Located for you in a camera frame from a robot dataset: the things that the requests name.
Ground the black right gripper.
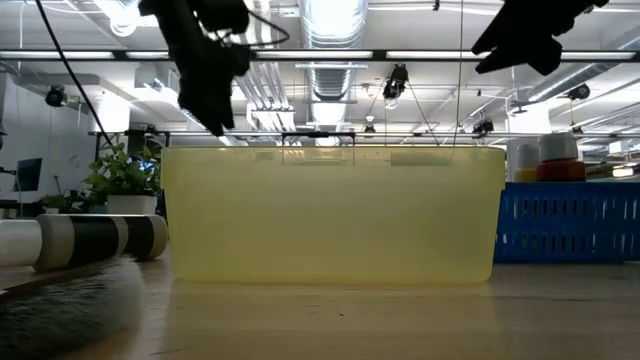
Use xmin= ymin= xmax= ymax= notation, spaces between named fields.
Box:
xmin=470 ymin=0 xmax=610 ymax=77

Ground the red paint bottle white cap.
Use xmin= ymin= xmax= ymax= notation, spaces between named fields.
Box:
xmin=535 ymin=130 xmax=588 ymax=183

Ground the translucent yellow plastic bin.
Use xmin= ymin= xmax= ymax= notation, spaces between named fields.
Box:
xmin=159 ymin=144 xmax=507 ymax=287

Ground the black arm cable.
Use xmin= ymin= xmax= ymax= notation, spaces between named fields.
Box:
xmin=33 ymin=0 xmax=115 ymax=147

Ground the silver ceiling air duct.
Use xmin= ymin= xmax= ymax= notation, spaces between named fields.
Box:
xmin=519 ymin=29 xmax=640 ymax=104
xmin=298 ymin=0 xmax=370 ymax=146

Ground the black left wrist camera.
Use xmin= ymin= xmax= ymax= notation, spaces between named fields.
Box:
xmin=198 ymin=0 xmax=251 ymax=35

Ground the dark computer monitor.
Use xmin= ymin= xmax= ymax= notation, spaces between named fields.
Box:
xmin=13 ymin=156 xmax=44 ymax=194

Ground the fluffy grey bristle paintbrush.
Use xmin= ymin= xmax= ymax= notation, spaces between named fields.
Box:
xmin=0 ymin=253 xmax=147 ymax=360

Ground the black aluminium frame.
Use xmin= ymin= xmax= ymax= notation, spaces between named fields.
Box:
xmin=0 ymin=48 xmax=640 ymax=63

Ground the black and white striped roll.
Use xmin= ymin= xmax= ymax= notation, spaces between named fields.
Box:
xmin=0 ymin=213 xmax=170 ymax=274

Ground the small background potted plant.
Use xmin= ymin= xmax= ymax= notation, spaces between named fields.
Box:
xmin=38 ymin=192 xmax=70 ymax=215

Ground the black looped gripper cable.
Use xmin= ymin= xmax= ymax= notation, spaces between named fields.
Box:
xmin=214 ymin=8 xmax=292 ymax=49

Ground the blue slotted plastic basket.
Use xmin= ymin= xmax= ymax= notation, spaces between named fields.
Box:
xmin=493 ymin=180 xmax=640 ymax=265

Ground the green plant white pot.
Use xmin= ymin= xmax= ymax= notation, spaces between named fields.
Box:
xmin=81 ymin=142 xmax=162 ymax=216

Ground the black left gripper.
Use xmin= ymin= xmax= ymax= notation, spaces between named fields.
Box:
xmin=138 ymin=0 xmax=252 ymax=137

